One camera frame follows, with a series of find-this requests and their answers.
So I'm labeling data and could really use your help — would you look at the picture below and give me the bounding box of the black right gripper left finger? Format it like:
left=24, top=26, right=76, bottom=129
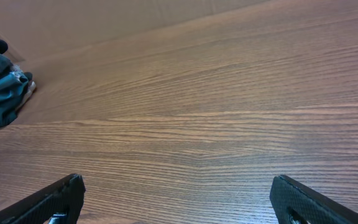
left=0, top=174, right=86, bottom=224

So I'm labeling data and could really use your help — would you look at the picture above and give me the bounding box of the beige folded garment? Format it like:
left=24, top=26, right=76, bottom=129
left=16, top=81, right=36, bottom=113

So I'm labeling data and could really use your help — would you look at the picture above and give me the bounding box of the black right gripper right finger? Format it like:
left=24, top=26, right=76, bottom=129
left=269, top=175, right=358, bottom=224

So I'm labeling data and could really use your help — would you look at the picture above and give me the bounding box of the blue denim garment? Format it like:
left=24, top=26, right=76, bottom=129
left=0, top=72, right=29, bottom=127

